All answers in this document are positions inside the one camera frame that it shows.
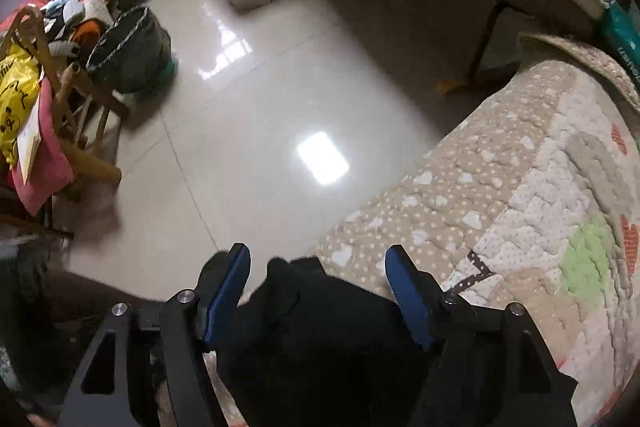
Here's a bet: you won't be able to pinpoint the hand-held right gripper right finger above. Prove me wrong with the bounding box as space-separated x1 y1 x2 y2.
384 244 580 427

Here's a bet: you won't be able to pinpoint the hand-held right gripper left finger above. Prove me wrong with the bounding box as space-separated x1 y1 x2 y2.
56 243 252 427

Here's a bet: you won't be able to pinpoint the black pants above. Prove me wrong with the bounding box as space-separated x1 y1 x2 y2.
199 251 446 427

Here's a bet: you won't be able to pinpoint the patterned quilted bed blanket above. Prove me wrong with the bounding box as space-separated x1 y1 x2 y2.
220 32 640 427

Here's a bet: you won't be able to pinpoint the pink cloth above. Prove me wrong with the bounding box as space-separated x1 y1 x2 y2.
9 79 76 217

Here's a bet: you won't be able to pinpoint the wooden chair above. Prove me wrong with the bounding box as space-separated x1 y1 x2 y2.
0 6 132 208

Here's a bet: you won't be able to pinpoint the black bin with bag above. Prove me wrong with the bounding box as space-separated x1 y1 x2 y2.
86 5 177 94

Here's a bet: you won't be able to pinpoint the yellow plastic bag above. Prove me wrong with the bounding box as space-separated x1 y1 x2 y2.
0 44 42 168

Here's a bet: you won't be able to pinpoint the pile of mixed clothes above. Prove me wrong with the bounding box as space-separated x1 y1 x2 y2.
0 0 136 58

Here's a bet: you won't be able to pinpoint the teal plastic package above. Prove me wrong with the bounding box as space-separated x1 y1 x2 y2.
597 0 640 88

